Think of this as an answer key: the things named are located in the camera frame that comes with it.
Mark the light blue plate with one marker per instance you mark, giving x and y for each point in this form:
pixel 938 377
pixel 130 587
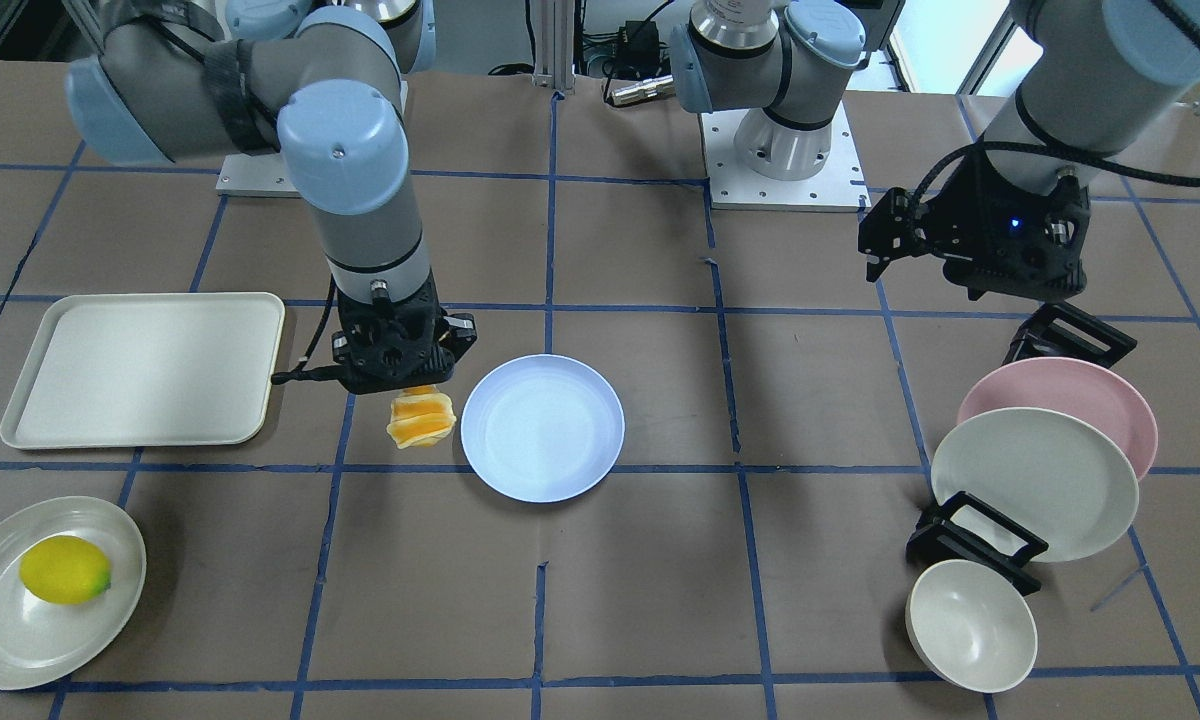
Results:
pixel 542 428

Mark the orange bread piece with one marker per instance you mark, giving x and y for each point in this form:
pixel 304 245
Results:
pixel 420 417

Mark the cream bowl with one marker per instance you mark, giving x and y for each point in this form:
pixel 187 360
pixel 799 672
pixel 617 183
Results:
pixel 971 627

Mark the pink plate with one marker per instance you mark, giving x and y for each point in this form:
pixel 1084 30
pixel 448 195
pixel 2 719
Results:
pixel 1089 392

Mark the white plate with lemon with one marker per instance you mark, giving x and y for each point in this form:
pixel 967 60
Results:
pixel 41 641

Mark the cream rectangular tray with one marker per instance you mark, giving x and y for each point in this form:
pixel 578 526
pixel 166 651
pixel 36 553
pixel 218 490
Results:
pixel 112 370

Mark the yellow lemon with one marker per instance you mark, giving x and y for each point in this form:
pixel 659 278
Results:
pixel 65 569

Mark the cream plate in rack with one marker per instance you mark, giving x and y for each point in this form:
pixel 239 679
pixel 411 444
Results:
pixel 1055 475

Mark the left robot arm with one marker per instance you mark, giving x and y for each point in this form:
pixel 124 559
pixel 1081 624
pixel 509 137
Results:
pixel 1107 70

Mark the black dish rack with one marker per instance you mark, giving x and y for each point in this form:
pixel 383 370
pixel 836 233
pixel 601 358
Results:
pixel 965 528

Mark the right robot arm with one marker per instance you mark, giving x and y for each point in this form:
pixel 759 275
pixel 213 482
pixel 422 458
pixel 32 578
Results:
pixel 170 84

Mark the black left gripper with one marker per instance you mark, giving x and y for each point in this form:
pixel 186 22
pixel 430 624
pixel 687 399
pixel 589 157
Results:
pixel 963 213

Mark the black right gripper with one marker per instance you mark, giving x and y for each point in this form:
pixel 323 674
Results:
pixel 463 334

